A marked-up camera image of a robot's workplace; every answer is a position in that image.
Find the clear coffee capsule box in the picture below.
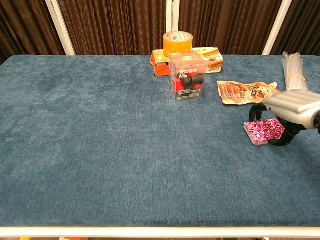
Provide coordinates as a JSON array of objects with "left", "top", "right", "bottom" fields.
[{"left": 168, "top": 51, "right": 208, "bottom": 103}]

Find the dark brown curtain panel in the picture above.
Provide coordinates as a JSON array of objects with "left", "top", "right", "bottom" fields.
[
  {"left": 0, "top": 0, "right": 66, "bottom": 65},
  {"left": 178, "top": 0, "right": 283, "bottom": 56},
  {"left": 271, "top": 0, "right": 320, "bottom": 57},
  {"left": 57, "top": 0, "right": 167, "bottom": 56}
]

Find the yellow packing tape roll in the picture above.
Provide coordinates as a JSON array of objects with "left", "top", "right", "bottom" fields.
[{"left": 162, "top": 31, "right": 194, "bottom": 58}]

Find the blue fabric table cover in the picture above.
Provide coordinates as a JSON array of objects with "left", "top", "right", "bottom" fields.
[{"left": 0, "top": 54, "right": 320, "bottom": 228}]

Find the orange spout pouch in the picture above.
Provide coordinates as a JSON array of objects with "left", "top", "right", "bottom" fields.
[{"left": 216, "top": 80, "right": 282, "bottom": 106}]

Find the pink patterned card stack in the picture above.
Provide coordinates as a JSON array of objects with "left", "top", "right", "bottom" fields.
[{"left": 243, "top": 118, "right": 286, "bottom": 146}]

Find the clear straw bundle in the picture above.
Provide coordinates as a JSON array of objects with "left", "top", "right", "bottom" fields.
[{"left": 281, "top": 51, "right": 310, "bottom": 93}]

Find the white table frame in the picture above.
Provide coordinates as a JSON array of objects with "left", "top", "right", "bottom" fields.
[{"left": 0, "top": 225, "right": 320, "bottom": 239}]

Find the white partition post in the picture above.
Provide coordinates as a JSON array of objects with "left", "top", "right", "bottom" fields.
[
  {"left": 44, "top": 0, "right": 76, "bottom": 56},
  {"left": 164, "top": 0, "right": 181, "bottom": 36},
  {"left": 261, "top": 0, "right": 293, "bottom": 56}
]

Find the orange snack box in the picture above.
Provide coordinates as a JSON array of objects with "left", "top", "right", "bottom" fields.
[{"left": 150, "top": 46, "right": 224, "bottom": 77}]

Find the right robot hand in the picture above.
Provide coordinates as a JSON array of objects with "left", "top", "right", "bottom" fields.
[{"left": 249, "top": 89, "right": 320, "bottom": 147}]

